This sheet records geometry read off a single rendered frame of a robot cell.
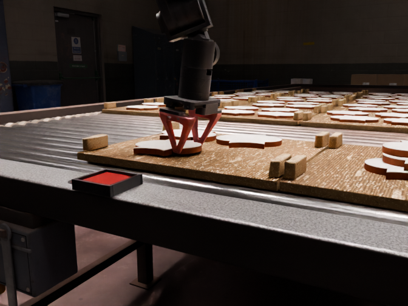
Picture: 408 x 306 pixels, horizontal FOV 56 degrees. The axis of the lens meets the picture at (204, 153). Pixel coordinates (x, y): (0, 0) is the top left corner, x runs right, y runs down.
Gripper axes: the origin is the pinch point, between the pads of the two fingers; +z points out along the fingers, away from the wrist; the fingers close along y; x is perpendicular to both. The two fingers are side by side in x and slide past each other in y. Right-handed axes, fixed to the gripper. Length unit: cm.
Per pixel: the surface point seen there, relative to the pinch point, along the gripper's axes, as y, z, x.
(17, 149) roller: -8.7, 8.9, 39.8
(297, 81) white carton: 649, 21, 182
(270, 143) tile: 14.3, -0.8, -11.1
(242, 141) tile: 11.7, -0.5, -5.9
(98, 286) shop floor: 68, 107, 87
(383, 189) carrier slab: -5.7, -3.0, -34.9
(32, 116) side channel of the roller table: 27, 13, 84
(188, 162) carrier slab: -6.1, 1.1, -4.2
